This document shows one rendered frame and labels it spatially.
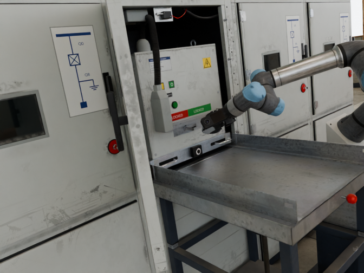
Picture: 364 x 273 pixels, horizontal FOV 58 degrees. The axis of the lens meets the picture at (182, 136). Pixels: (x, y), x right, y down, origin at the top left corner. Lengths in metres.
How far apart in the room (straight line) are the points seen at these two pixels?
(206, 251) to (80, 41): 1.17
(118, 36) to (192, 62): 0.93
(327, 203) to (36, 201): 0.95
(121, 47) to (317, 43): 1.89
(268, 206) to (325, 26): 1.75
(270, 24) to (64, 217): 1.47
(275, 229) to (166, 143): 0.71
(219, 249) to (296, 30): 1.38
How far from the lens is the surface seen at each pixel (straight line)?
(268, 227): 1.04
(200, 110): 1.65
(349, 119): 1.83
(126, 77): 0.73
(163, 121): 1.37
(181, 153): 1.57
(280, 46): 2.09
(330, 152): 1.53
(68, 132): 1.22
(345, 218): 1.63
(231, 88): 1.76
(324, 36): 2.56
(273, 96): 1.33
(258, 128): 1.91
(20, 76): 1.17
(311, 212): 1.07
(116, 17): 0.73
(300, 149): 1.59
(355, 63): 1.42
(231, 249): 1.94
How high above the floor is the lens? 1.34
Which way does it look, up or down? 13 degrees down
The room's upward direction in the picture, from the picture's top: 8 degrees counter-clockwise
